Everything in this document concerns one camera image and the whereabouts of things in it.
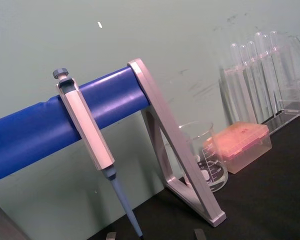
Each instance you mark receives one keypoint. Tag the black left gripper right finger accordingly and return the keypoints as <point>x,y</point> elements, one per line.
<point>199,235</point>

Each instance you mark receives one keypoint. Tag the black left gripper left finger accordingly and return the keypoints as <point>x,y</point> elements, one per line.
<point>111,236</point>

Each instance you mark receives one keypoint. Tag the clear glass beaker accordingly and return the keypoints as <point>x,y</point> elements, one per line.
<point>216,175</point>

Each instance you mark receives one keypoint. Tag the black table cloth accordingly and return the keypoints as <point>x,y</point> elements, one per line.
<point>265,200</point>

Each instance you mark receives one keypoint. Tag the orange pipette tip box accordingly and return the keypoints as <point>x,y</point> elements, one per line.
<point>242,145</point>

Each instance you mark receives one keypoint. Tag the white and blue pipette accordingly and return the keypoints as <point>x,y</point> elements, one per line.
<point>86,125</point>

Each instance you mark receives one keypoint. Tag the blue bar grey pipette stand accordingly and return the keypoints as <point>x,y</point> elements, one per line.
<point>35,135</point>

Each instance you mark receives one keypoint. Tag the clear acrylic test tube rack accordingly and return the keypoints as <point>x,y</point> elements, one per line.
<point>288,113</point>

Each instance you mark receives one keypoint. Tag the clear glass test tube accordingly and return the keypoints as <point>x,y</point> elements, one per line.
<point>252,52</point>
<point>267,45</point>
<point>244,56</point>
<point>275,42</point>
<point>236,60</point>
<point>260,45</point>

